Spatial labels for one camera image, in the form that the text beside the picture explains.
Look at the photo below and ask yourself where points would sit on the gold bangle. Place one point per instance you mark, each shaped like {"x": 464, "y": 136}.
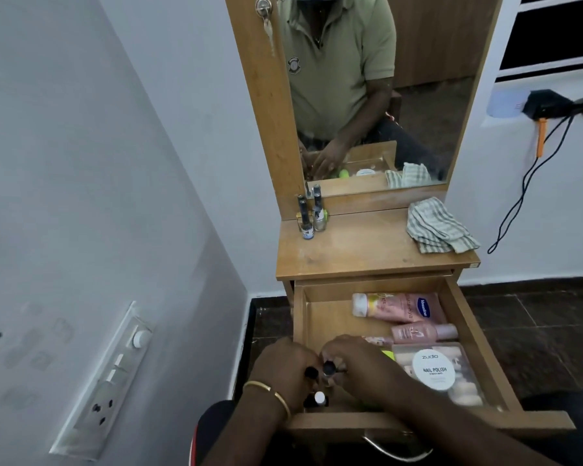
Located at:
{"x": 277, "y": 395}

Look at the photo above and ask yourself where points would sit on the metal lock with key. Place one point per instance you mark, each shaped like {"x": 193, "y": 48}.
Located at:
{"x": 264, "y": 9}

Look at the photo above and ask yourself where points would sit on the wooden dressing table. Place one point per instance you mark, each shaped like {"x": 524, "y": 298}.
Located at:
{"x": 359, "y": 247}

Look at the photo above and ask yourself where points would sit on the clear box with round label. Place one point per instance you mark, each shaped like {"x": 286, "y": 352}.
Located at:
{"x": 437, "y": 371}

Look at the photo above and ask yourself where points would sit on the white cap nail polish bottle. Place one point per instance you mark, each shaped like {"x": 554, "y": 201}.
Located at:
{"x": 320, "y": 398}

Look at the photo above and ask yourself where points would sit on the person's left hand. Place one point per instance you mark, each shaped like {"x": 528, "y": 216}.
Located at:
{"x": 282, "y": 363}

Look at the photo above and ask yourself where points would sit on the blue nail polish bottle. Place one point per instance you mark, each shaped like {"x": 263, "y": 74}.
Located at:
{"x": 305, "y": 218}

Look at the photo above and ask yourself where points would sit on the person's left forearm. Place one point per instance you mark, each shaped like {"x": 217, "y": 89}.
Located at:
{"x": 245, "y": 431}

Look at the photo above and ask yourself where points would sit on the silver nail polish bottle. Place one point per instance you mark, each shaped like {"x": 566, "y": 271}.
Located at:
{"x": 318, "y": 208}

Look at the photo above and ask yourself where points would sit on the person's right fingers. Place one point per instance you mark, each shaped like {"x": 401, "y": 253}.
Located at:
{"x": 339, "y": 353}

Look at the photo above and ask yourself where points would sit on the yellow green small item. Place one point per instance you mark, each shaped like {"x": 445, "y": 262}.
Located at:
{"x": 387, "y": 355}

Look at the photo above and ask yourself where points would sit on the white wall switchboard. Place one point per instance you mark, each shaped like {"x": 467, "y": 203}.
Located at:
{"x": 109, "y": 383}

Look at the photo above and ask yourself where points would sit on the black cap nail polish bottle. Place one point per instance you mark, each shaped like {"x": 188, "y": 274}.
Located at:
{"x": 329, "y": 368}
{"x": 311, "y": 372}

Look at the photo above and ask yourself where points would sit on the person's left fingers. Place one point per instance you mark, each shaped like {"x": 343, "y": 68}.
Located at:
{"x": 305, "y": 356}

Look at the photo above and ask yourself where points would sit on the small pink tube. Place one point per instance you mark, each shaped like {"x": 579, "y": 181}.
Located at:
{"x": 380, "y": 341}

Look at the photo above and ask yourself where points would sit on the large pink lotion bottle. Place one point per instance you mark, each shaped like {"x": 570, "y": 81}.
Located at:
{"x": 398, "y": 307}

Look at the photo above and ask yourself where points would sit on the checked cloth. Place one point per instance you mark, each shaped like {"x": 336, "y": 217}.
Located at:
{"x": 439, "y": 228}

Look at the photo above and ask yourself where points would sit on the tall mirror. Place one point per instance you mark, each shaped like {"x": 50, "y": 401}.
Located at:
{"x": 418, "y": 92}

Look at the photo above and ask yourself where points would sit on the person's right forearm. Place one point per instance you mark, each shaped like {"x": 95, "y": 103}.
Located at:
{"x": 456, "y": 431}

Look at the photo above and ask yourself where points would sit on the person's right hand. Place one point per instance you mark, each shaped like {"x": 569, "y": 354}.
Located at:
{"x": 369, "y": 368}

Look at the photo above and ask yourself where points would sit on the black electric device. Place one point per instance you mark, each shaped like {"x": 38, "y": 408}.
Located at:
{"x": 546, "y": 104}

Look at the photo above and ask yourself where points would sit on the wooden drawer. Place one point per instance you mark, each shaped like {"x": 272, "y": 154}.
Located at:
{"x": 330, "y": 320}

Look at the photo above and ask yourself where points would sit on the small pink lotion bottle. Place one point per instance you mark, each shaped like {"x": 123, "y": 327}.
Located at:
{"x": 422, "y": 332}

